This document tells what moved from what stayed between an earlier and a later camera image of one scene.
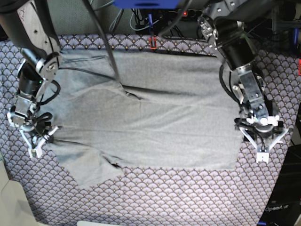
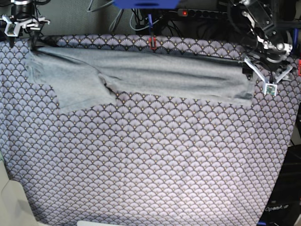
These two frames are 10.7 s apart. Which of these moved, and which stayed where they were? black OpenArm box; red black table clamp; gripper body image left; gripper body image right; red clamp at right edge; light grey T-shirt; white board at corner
Moved: light grey T-shirt; gripper body image right; gripper body image left
Stayed: red black table clamp; red clamp at right edge; black OpenArm box; white board at corner
